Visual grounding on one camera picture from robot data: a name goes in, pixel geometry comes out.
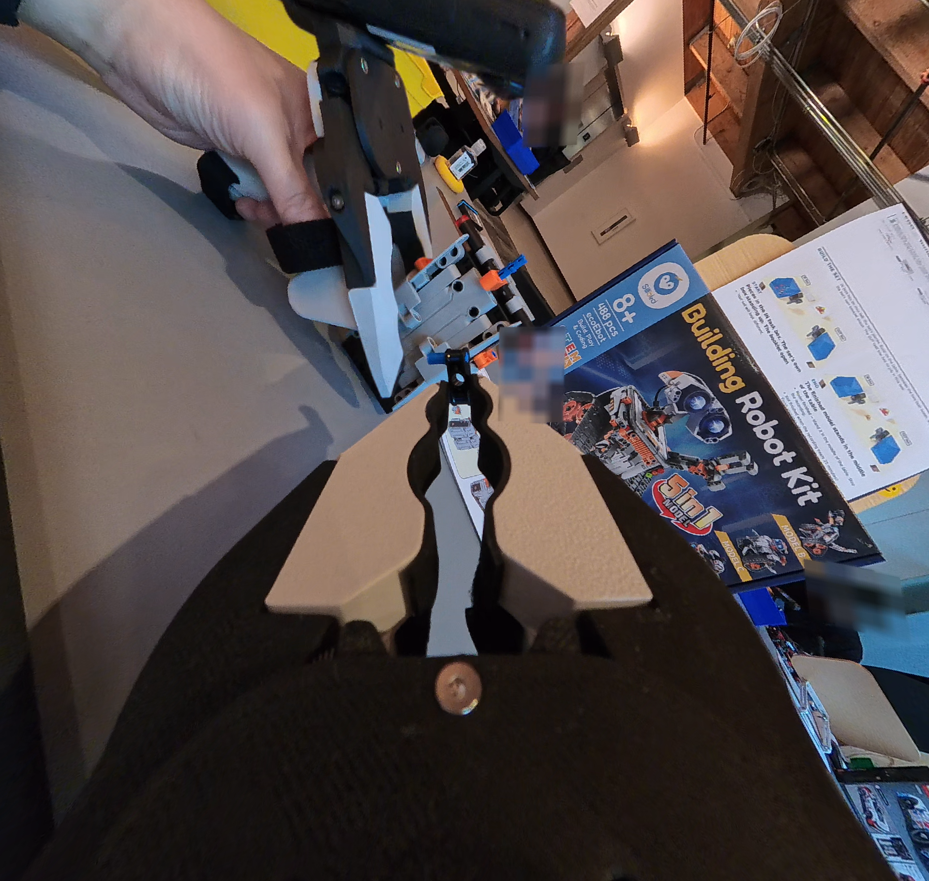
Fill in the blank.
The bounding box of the person's left hand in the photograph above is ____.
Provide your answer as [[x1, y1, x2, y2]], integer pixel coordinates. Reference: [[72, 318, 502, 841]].
[[94, 0, 328, 230]]

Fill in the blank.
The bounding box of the blue storage bin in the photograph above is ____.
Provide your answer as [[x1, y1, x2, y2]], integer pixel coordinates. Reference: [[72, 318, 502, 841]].
[[490, 107, 541, 174]]

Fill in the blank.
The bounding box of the toy car box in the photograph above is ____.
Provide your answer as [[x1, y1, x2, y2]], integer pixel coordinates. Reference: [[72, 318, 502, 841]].
[[835, 768, 929, 881]]

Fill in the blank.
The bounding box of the coiled white wire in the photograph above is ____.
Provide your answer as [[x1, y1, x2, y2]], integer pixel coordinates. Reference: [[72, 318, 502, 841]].
[[733, 0, 785, 65]]

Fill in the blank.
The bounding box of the open instruction manual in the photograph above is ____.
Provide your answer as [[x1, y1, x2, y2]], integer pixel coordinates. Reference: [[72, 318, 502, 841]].
[[439, 402, 496, 541]]

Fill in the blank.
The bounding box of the light wooden board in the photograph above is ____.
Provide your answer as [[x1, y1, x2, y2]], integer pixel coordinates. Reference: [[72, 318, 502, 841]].
[[693, 233, 799, 294]]

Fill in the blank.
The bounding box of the grey desk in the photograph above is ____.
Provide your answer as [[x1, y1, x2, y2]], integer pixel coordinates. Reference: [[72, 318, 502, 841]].
[[0, 24, 582, 824]]

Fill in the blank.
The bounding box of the person's left forearm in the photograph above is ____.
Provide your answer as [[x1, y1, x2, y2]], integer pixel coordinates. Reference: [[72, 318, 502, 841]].
[[13, 0, 168, 91]]

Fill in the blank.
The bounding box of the grey building block robot model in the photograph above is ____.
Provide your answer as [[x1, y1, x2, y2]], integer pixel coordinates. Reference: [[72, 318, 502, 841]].
[[341, 216, 553, 413]]

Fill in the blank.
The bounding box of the small black blue connector piece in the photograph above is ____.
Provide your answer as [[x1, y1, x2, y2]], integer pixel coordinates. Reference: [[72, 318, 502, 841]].
[[428, 349, 494, 408]]

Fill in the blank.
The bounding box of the blue robot kit box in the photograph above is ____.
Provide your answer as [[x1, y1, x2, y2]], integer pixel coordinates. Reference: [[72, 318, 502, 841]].
[[548, 242, 886, 592]]

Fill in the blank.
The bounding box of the yellow plastic bin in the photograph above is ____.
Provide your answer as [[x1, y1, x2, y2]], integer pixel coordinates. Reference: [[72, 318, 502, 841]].
[[156, 0, 444, 116]]

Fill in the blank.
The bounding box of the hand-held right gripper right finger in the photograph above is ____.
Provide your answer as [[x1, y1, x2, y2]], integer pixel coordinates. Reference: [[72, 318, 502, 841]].
[[470, 379, 654, 651]]

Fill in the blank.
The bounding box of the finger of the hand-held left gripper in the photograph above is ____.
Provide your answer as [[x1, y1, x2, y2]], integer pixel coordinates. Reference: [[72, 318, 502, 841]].
[[348, 193, 409, 400], [383, 182, 434, 273]]

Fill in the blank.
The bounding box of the white printed task sheet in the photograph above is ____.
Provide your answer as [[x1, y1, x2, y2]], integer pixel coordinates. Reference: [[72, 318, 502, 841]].
[[711, 202, 929, 501]]

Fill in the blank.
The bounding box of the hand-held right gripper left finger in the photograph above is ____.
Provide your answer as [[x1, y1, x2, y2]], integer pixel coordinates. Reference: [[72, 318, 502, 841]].
[[265, 380, 444, 651]]

